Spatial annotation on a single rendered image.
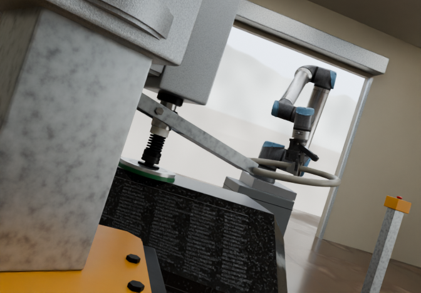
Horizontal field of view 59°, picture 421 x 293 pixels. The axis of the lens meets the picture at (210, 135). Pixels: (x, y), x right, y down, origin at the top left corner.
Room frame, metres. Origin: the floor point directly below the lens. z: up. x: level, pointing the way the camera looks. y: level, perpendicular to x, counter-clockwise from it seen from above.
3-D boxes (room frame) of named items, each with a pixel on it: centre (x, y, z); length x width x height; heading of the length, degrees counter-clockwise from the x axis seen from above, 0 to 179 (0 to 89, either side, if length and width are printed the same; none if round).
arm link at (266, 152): (2.61, -0.45, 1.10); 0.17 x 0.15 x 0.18; 74
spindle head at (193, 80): (1.35, 0.25, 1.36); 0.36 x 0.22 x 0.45; 121
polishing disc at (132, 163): (1.39, 0.18, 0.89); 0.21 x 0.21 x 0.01
